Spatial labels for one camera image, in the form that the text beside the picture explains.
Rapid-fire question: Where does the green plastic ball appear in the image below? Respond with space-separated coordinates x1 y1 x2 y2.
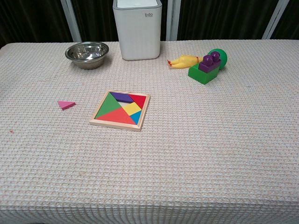
207 48 228 70

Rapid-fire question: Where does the green tangram triangle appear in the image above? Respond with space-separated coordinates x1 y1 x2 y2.
97 92 122 119

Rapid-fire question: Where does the yellow tangram square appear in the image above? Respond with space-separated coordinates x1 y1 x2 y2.
121 102 142 116

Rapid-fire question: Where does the dark pleated curtain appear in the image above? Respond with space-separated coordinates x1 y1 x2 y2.
0 0 299 49

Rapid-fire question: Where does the white metal frame post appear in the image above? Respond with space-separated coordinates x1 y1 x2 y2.
261 0 290 40
166 0 181 41
60 0 82 43

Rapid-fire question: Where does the blue tangram triangle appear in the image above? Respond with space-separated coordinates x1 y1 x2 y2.
128 110 142 126

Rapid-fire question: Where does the beige waffle-weave tablecloth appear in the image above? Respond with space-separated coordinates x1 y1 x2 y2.
0 39 299 224

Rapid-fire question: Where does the red tangram triangle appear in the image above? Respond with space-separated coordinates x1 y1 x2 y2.
128 94 147 109

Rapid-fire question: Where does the white bdo bin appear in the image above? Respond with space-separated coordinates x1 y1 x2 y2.
112 0 163 61

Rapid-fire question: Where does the purple plastic building block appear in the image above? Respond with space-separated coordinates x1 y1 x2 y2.
198 52 222 74

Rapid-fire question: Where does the yellow rubber chicken toy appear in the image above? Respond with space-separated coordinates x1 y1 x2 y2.
167 54 204 69

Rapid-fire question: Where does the stainless steel bowl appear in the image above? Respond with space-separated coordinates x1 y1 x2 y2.
64 41 110 70

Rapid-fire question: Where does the wooden tangram tray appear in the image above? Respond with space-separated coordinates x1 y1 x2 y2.
89 90 151 132

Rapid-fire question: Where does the green plastic building block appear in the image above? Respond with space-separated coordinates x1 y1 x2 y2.
188 63 220 85

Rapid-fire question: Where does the pink tangram triangle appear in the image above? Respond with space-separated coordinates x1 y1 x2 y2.
57 100 77 111

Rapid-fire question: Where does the orange-red large tangram triangle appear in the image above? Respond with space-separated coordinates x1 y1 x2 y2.
96 107 136 126

